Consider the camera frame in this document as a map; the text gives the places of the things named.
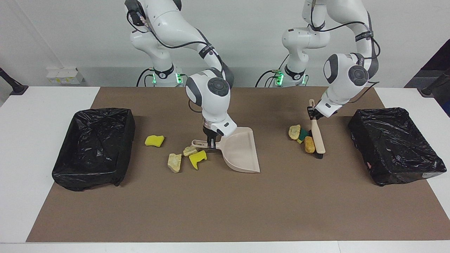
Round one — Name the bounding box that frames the notched yellow sponge piece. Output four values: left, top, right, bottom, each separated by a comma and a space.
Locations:
189, 150, 207, 170

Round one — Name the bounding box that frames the beige handled dust brush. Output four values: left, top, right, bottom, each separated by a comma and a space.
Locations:
308, 99, 326, 159

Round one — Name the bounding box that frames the beige plastic dustpan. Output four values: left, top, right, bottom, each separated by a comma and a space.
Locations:
192, 127, 261, 174

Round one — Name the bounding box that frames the tan layered foam chunk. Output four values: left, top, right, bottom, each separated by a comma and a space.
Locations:
167, 153, 182, 174

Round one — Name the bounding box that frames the plain yellow sponge piece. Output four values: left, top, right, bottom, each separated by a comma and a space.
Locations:
145, 135, 165, 147

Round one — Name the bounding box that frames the black bin with pink mark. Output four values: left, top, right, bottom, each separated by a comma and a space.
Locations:
348, 107, 447, 187

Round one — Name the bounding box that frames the black bag-lined trash bin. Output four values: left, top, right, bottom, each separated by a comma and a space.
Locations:
52, 108, 136, 192

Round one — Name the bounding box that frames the brown paper table mat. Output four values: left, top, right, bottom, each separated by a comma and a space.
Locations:
26, 87, 450, 243

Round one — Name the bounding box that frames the black stand pole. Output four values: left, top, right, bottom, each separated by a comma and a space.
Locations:
421, 69, 450, 97
0, 67, 29, 96

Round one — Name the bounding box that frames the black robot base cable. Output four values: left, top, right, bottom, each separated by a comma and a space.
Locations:
136, 68, 156, 87
255, 69, 282, 87

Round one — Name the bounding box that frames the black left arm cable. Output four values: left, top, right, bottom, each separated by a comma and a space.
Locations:
310, 0, 381, 102

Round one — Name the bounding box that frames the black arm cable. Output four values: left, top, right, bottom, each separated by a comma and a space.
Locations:
310, 0, 381, 102
126, 9, 227, 113

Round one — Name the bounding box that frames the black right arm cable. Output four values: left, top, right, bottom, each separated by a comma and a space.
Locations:
126, 9, 227, 113

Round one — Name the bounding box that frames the white wall socket box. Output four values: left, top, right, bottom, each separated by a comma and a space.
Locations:
46, 67, 85, 84

